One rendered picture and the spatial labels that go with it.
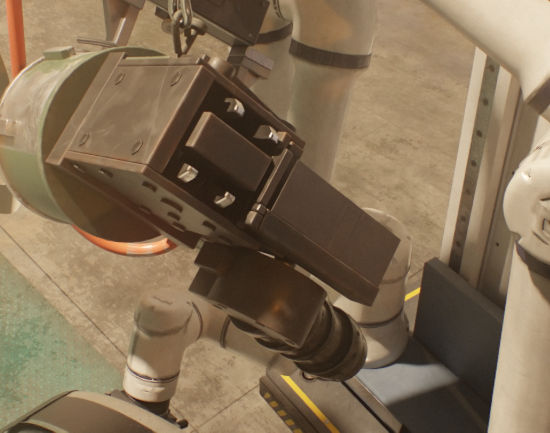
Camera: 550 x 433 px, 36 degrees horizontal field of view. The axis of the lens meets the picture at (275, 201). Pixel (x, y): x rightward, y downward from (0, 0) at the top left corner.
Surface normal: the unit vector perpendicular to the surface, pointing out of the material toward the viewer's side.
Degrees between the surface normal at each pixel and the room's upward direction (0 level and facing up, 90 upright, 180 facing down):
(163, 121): 43
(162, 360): 71
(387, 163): 0
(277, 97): 97
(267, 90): 99
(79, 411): 38
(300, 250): 65
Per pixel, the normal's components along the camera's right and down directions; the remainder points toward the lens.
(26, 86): -0.64, -0.54
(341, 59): 0.22, 0.40
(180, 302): 0.27, -0.88
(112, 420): -0.36, -0.91
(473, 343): -0.81, 0.38
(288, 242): 0.59, 0.12
